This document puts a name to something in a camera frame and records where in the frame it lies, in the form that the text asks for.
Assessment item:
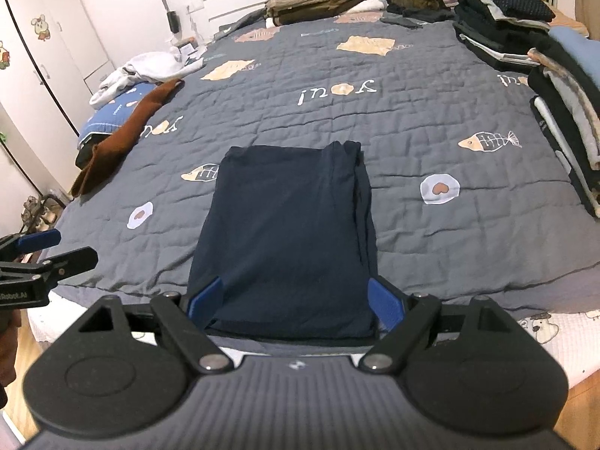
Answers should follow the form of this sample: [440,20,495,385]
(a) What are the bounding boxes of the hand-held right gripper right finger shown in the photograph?
[358,277,519,375]

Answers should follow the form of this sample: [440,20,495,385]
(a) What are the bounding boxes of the navy t-shirt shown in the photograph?
[186,141,380,342]

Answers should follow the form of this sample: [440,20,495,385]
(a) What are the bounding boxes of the folded khaki clothes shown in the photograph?
[265,0,390,26]

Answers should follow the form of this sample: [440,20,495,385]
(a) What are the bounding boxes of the stack of grey blue clothes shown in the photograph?
[527,25,600,219]

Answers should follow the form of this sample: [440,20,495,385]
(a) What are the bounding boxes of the brown knit sweater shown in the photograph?
[70,79,185,198]

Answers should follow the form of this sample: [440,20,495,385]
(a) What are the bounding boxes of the dark grey garment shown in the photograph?
[379,7,458,29]

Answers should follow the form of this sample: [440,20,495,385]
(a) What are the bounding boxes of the white bear-print bed sheet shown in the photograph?
[28,307,600,385]

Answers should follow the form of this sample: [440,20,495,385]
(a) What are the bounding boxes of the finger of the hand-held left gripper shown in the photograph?
[0,229,63,263]
[0,246,99,288]

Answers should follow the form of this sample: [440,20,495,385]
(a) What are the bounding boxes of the grey quilted bedspread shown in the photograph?
[49,7,600,312]

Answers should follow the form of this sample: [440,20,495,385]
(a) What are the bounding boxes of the white wardrobe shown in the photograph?
[0,0,116,137]

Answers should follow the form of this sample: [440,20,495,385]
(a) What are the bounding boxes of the blue pillow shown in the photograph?
[77,82,158,151]

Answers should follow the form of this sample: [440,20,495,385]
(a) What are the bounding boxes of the light grey hoodie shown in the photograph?
[89,51,207,108]

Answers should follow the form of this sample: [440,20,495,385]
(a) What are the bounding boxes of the black garment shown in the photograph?
[75,145,101,170]

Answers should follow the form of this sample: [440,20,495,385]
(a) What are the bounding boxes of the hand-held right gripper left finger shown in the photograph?
[77,277,234,375]

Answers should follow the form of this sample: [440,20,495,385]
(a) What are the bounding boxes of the stack of dark folded clothes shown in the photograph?
[452,0,556,67]

